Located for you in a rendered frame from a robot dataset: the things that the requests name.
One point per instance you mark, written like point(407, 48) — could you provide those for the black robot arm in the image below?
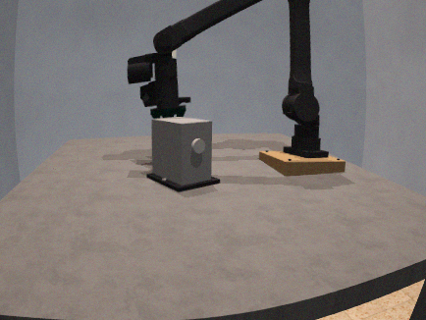
point(301, 102)

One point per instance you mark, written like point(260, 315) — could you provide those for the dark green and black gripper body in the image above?
point(167, 92)

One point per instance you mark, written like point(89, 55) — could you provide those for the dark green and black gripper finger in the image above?
point(165, 113)
point(178, 111)

